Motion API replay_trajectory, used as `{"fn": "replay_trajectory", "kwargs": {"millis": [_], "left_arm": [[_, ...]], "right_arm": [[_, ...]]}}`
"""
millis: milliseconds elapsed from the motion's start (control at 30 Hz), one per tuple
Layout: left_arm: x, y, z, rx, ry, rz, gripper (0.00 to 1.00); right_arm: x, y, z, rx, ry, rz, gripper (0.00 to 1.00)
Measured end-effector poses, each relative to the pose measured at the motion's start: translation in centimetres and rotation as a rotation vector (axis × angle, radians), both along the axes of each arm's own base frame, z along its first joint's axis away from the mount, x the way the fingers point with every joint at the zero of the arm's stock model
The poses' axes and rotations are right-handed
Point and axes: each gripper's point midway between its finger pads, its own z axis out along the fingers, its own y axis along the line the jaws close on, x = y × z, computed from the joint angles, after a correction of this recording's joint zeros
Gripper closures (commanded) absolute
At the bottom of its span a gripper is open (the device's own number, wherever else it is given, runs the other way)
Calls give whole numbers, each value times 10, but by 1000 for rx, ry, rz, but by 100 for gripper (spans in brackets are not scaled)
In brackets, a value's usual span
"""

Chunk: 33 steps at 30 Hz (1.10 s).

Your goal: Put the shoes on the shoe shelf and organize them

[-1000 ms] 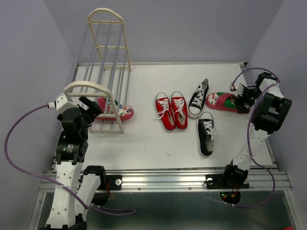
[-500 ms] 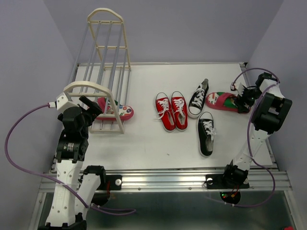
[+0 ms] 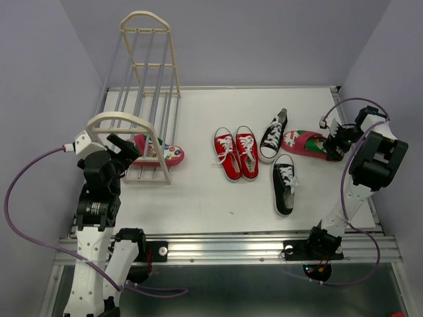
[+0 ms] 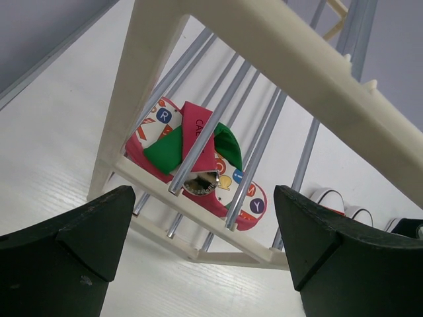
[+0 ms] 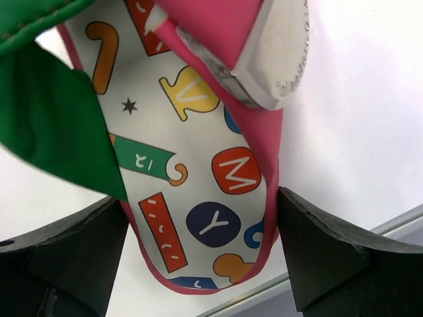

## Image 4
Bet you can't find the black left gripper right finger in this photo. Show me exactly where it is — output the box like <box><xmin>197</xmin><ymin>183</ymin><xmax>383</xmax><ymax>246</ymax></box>
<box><xmin>274</xmin><ymin>186</ymin><xmax>422</xmax><ymax>316</ymax></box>

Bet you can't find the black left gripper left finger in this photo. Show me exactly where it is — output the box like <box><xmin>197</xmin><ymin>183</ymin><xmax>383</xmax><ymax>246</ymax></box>
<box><xmin>1</xmin><ymin>186</ymin><xmax>135</xmax><ymax>316</ymax></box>

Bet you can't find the pink sandal with green strap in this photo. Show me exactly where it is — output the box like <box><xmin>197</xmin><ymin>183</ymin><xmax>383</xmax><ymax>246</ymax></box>
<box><xmin>124</xmin><ymin>96</ymin><xmax>268</xmax><ymax>232</ymax></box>

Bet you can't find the cream shoe shelf with metal rods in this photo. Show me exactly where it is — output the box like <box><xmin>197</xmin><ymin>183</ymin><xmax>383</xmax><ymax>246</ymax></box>
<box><xmin>87</xmin><ymin>1</ymin><xmax>422</xmax><ymax>270</ymax></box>

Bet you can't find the red canvas sneaker right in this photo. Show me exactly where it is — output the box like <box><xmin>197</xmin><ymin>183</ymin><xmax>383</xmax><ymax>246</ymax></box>
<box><xmin>345</xmin><ymin>206</ymin><xmax>373</xmax><ymax>227</ymax></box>

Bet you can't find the red canvas sneaker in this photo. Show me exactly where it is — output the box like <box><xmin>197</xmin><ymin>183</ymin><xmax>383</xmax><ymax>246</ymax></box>
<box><xmin>310</xmin><ymin>188</ymin><xmax>345</xmax><ymax>215</ymax></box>
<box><xmin>345</xmin><ymin>206</ymin><xmax>373</xmax><ymax>227</ymax></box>

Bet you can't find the red canvas sneaker left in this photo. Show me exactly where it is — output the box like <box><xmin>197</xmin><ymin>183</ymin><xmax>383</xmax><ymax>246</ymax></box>
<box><xmin>310</xmin><ymin>188</ymin><xmax>345</xmax><ymax>215</ymax></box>

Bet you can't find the black canvas sneaker upper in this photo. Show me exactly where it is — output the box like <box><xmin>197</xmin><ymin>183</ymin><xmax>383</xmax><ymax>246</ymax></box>
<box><xmin>385</xmin><ymin>218</ymin><xmax>423</xmax><ymax>240</ymax></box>

